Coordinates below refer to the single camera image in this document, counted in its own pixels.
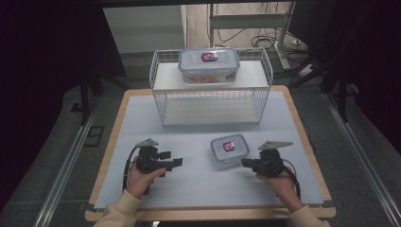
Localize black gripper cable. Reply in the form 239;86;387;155
121;146;140;194
281;158;303;201

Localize white wire rack shelf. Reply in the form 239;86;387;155
148;46;274;128

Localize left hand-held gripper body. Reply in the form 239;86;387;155
134;137;166;175

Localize white metal stand frame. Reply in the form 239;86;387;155
207;0;298;71

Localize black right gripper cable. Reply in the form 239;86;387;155
281;158;303;201

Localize black stand leg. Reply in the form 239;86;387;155
78;70;107;127

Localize black floor cables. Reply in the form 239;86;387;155
217;26;311;64

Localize large clear food container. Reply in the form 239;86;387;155
177;46;241;86

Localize light blue mat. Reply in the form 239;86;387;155
93;91;325;211

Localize small clear food container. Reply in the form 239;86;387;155
209;133;251;168

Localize person's right hand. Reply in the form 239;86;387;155
254;169;301;213

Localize aluminium rail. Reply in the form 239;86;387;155
32;94;102;227
322;91;401;227

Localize person's left hand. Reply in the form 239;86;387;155
126;156;167;201

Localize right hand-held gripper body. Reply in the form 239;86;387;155
251;140;294;178

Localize white power strip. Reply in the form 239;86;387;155
297;63;316;79

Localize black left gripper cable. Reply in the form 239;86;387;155
121;146;140;194

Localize grey cabinet panel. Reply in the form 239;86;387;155
103;4;187;55

